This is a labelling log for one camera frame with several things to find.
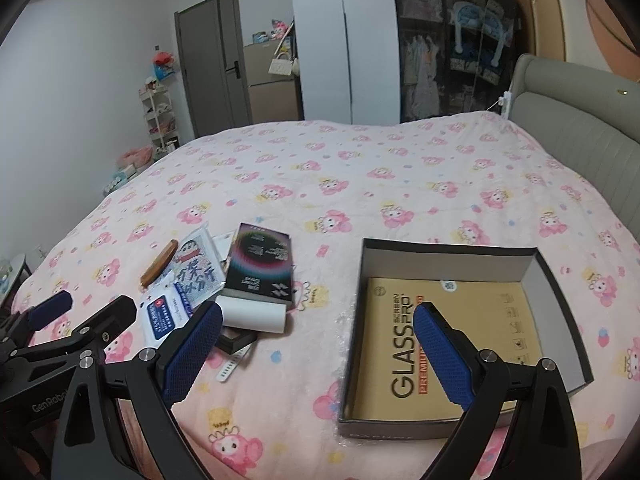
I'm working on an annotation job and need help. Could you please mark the clear bubble wrap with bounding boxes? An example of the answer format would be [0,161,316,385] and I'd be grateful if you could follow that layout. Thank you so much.
[332,305,362,391]

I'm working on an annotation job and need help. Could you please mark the white wet wipes packet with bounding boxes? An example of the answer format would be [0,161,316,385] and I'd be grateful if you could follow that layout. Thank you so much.
[139,280,201,348]

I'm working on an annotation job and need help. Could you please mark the pink printed blanket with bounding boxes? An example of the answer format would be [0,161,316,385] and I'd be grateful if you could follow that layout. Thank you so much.
[10,110,640,480]

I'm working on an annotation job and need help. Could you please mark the small black frame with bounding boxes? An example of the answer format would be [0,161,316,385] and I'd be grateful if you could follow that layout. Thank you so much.
[215,327,258,356]

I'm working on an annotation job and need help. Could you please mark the black skateboard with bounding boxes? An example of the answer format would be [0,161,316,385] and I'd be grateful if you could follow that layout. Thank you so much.
[480,0,521,86]

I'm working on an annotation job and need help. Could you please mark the white wardrobe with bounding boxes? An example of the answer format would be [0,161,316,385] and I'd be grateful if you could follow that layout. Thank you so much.
[287,0,403,125]

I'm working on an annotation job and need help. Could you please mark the pink bundle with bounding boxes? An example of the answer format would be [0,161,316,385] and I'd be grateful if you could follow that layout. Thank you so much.
[117,146,153,168]

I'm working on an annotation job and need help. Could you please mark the white handbag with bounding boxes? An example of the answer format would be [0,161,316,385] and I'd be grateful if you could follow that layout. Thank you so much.
[269,52,300,77]

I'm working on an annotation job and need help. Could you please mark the white card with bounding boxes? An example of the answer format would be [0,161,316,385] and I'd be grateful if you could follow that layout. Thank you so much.
[212,231,237,266]

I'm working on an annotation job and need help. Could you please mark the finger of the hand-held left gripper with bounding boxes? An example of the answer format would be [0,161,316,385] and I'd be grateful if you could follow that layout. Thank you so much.
[0,290,74,349]
[10,296,137,362]

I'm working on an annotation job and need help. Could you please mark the yellow screen protector package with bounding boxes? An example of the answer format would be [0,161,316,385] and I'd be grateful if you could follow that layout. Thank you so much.
[350,276,538,413]

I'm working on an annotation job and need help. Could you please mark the cartoon print packet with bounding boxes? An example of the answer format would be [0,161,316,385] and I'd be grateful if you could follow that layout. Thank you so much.
[162,232,226,311]

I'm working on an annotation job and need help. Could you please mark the grey door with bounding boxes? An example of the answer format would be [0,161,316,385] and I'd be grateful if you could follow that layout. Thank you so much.
[174,0,253,142]

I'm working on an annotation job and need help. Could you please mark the white shelf rack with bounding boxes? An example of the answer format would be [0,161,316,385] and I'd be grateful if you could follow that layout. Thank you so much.
[139,80,181,158]

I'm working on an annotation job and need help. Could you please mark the brown wooden comb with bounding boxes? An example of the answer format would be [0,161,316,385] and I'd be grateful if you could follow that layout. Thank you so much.
[140,239,179,288]

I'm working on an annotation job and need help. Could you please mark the pink plush toy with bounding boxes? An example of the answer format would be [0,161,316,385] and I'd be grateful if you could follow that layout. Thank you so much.
[270,17,296,41]

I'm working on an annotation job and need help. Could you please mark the brown cabinet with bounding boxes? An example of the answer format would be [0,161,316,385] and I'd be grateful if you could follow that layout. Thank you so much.
[242,42,303,123]

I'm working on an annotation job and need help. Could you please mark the grey padded headboard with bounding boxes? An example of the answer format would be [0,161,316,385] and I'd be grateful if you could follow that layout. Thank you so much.
[507,53,640,251]

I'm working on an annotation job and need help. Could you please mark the black glass wardrobe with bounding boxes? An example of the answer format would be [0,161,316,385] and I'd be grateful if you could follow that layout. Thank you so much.
[390,0,521,123]

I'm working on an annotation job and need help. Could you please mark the black glossy packet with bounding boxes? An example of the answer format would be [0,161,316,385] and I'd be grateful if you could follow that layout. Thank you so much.
[222,222,296,309]

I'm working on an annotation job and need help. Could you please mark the black storage basket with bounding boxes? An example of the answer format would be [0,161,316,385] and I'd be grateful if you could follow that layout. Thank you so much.
[337,238,594,442]

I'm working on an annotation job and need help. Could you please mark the round side table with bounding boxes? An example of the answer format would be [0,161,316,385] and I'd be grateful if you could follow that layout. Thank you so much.
[0,254,33,306]

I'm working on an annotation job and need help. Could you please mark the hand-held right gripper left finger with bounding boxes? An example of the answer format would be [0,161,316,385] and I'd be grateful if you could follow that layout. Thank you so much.
[50,301,224,480]

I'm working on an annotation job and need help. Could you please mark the white paper roll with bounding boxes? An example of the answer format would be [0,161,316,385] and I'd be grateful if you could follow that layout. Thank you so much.
[216,296,291,333]

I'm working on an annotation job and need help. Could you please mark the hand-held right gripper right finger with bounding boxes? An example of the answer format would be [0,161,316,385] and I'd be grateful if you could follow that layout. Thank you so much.
[411,304,583,480]

